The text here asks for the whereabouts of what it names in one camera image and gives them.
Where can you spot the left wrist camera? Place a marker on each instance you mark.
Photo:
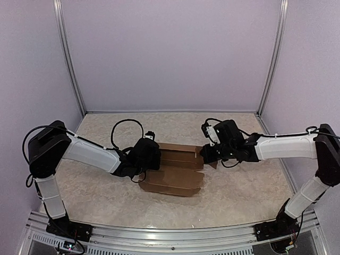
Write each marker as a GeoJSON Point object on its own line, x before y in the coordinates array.
{"type": "Point", "coordinates": [150, 135]}

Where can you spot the aluminium front frame rail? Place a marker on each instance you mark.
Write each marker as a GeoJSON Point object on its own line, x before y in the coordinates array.
{"type": "Point", "coordinates": [236, 239]}

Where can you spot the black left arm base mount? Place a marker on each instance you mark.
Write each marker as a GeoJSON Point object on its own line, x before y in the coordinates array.
{"type": "Point", "coordinates": [74, 230]}

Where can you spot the left aluminium corner post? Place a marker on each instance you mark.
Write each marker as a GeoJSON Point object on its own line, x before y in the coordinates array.
{"type": "Point", "coordinates": [58, 9]}

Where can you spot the aluminium corner post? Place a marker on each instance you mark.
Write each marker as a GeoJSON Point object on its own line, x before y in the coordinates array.
{"type": "Point", "coordinates": [58, 9]}
{"type": "Point", "coordinates": [274, 56]}

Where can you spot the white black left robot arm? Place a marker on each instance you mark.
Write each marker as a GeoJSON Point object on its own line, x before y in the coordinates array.
{"type": "Point", "coordinates": [45, 147]}

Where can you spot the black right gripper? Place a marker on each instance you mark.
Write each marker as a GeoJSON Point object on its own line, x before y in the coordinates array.
{"type": "Point", "coordinates": [208, 156]}

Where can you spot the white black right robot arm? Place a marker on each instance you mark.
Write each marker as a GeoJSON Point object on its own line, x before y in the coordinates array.
{"type": "Point", "coordinates": [315, 152]}

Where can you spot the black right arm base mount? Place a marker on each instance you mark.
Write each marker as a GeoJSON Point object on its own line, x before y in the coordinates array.
{"type": "Point", "coordinates": [276, 228]}

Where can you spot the brown cardboard box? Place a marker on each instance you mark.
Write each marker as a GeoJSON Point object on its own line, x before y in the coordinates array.
{"type": "Point", "coordinates": [180, 173]}

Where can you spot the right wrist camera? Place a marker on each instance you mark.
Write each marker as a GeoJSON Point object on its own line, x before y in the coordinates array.
{"type": "Point", "coordinates": [210, 133]}

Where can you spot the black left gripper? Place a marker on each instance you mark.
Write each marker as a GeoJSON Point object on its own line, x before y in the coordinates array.
{"type": "Point", "coordinates": [156, 166]}

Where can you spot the right aluminium corner post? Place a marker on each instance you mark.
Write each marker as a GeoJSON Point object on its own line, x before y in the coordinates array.
{"type": "Point", "coordinates": [274, 56]}

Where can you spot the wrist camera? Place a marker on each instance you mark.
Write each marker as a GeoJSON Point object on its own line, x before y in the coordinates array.
{"type": "Point", "coordinates": [150, 135]}
{"type": "Point", "coordinates": [210, 133]}

